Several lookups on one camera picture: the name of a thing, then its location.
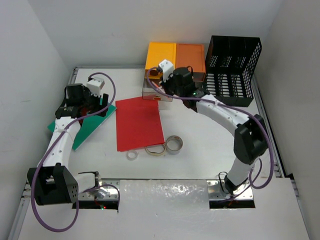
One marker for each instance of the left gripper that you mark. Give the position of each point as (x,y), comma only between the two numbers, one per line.
(87,93)

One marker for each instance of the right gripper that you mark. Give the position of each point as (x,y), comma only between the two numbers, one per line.
(165,84)

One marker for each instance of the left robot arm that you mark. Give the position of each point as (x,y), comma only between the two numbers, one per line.
(54,183)

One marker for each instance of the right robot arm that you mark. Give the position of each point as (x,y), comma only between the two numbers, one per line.
(249,132)

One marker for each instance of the grey bottom drawer box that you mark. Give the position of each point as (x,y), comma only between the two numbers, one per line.
(198,85)

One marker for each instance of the yellow drawer box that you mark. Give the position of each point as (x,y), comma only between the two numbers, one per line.
(157,52)

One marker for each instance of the orange drawer box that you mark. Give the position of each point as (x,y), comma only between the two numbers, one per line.
(192,55)

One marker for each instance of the green notebook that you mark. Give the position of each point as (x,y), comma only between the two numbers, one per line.
(89,125)

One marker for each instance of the red folder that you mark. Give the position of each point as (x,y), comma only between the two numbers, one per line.
(138,124)

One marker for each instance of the black mesh file organizer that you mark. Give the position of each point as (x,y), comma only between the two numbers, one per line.
(230,64)

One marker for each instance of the silver tape roll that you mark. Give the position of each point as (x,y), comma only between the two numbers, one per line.
(174,144)

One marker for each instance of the small clear tape roll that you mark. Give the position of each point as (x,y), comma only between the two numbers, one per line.
(132,155)

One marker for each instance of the beige masking tape roll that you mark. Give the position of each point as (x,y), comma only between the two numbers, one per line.
(156,150)

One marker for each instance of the white foam front board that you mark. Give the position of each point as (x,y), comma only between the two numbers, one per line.
(175,210)

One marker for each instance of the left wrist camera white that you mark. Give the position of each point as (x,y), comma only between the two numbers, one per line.
(95,86)

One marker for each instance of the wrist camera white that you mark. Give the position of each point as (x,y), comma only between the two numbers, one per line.
(95,86)
(165,67)

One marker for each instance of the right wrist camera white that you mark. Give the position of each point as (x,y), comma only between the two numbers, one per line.
(165,67)

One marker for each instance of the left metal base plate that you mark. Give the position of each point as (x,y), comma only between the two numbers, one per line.
(108,190)

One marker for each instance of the metal base plate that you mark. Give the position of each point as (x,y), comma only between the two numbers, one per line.
(217,191)
(108,190)

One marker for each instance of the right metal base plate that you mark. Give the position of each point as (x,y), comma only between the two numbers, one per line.
(217,191)

